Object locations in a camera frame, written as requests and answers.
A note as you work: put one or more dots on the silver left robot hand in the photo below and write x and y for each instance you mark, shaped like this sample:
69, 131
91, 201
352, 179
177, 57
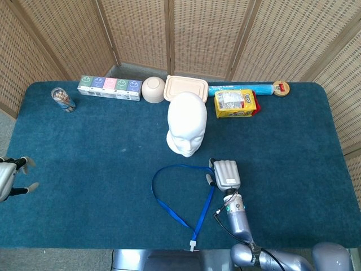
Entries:
5, 178

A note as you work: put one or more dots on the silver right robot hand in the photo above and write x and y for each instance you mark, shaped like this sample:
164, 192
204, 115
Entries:
227, 173

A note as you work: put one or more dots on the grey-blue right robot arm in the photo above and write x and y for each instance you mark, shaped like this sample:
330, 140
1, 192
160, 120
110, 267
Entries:
238, 223

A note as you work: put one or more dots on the yellow snack bag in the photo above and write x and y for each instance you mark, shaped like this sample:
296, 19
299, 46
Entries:
234, 105

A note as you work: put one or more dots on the white foam mannequin head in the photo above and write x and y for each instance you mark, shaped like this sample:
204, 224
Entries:
186, 118

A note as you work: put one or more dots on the red snack packet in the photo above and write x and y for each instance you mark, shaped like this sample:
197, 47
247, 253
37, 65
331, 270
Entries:
257, 105

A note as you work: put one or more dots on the teal table mat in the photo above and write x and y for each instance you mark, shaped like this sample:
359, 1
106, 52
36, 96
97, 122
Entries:
84, 169

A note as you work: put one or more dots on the light blue roll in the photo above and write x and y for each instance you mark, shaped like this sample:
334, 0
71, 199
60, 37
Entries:
242, 86

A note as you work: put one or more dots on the clear jar with sticks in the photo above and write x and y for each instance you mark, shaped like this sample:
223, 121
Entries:
62, 99

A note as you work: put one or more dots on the beige lidded food container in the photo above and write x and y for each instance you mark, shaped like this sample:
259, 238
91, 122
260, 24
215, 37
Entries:
183, 86

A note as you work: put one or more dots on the grey robot torso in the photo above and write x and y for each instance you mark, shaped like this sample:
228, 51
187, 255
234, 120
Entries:
169, 261

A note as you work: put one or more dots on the beige upturned bowl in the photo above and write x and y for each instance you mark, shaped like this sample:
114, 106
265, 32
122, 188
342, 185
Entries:
153, 89

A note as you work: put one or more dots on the multicolour tissue pack row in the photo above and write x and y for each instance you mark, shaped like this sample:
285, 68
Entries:
110, 87

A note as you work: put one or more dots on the woven bamboo folding screen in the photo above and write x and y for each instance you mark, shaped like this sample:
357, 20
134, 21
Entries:
56, 28

